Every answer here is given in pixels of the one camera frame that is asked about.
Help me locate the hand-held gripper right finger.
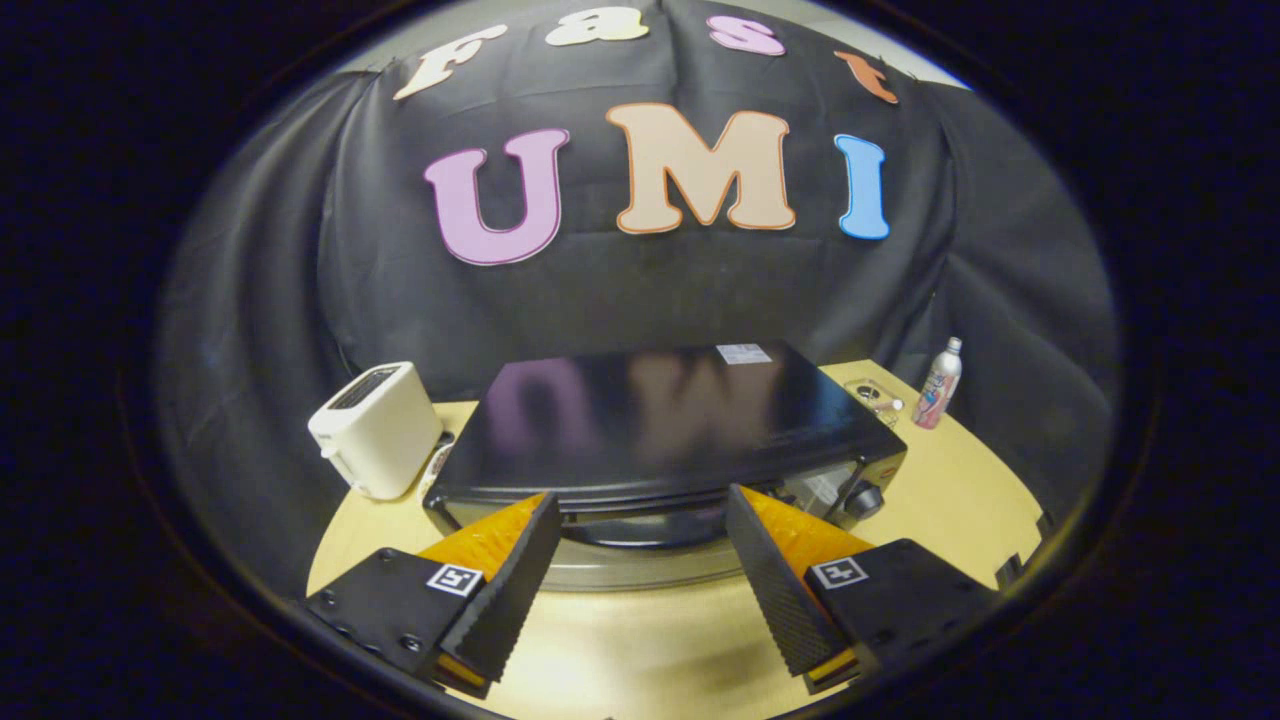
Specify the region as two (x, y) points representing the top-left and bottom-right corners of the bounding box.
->
(725, 483), (1001, 696)

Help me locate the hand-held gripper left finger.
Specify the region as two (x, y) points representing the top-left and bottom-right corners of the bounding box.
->
(305, 490), (564, 699)

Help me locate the black toaster oven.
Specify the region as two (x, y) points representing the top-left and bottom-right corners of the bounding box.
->
(422, 340), (909, 593)

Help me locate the white pop-up toaster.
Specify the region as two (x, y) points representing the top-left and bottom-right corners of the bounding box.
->
(307, 361), (444, 501)

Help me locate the small printed packet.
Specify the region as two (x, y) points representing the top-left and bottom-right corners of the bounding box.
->
(418, 432), (456, 496)

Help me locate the silver bottle with pink label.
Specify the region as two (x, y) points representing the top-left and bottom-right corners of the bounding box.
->
(912, 336), (964, 431)

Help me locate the black backdrop cloth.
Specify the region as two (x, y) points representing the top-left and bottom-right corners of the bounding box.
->
(155, 0), (1121, 601)

